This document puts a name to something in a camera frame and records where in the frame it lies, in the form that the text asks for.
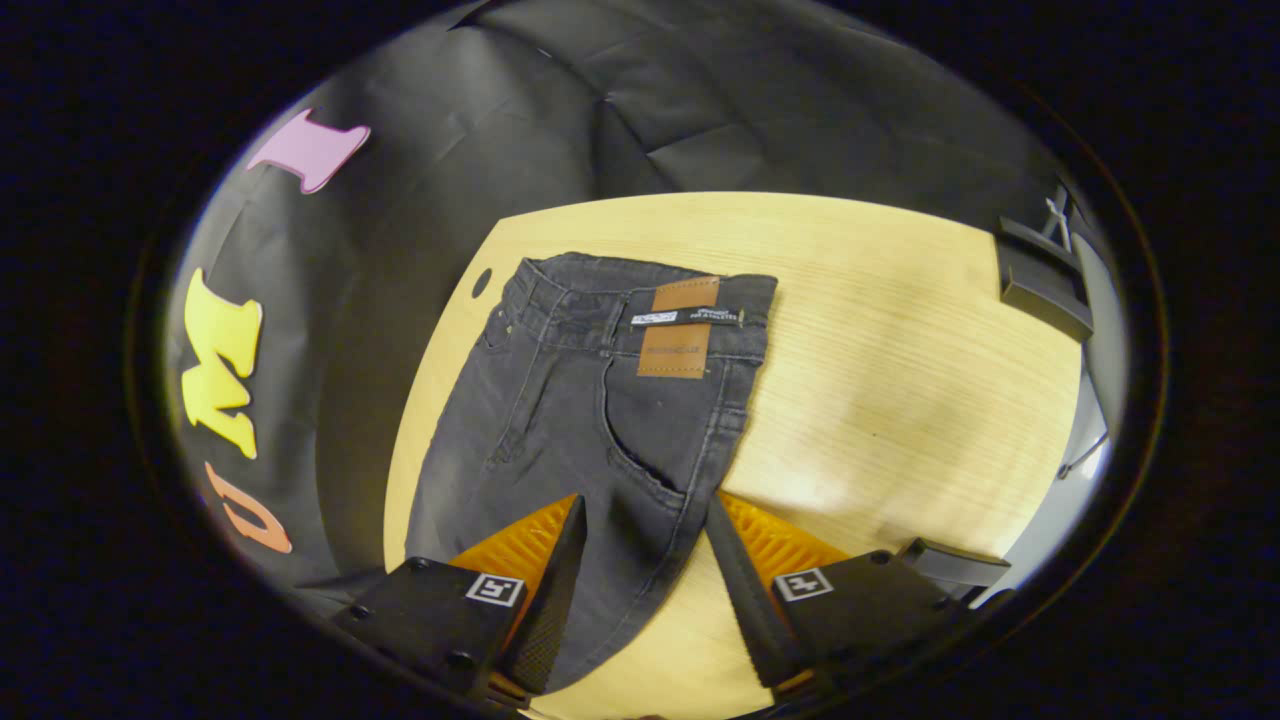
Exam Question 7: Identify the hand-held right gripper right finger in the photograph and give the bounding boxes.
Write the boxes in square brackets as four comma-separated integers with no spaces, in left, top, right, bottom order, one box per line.
[705,490,961,696]

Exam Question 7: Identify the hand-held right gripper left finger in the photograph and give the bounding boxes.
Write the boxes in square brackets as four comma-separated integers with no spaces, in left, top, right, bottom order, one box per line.
[335,493,589,706]

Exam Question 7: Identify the dark grey jeans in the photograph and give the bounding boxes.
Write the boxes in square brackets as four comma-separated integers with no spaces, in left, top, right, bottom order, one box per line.
[403,250,779,693]

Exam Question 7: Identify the dark grey furniture part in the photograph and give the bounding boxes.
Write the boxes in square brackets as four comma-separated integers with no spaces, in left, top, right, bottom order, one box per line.
[995,183,1098,344]

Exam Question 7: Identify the black backdrop cloth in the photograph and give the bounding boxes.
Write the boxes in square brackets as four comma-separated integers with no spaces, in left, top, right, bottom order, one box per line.
[165,0,1071,601]

